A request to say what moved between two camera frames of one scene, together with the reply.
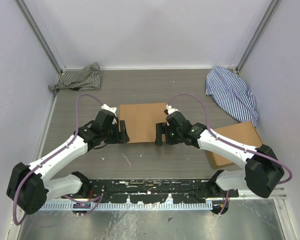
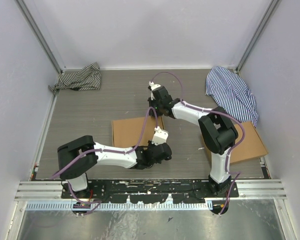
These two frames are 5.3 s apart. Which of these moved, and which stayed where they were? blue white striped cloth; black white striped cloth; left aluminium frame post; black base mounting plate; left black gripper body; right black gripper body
Moved: right black gripper body; left black gripper body
Stayed: black base mounting plate; blue white striped cloth; black white striped cloth; left aluminium frame post
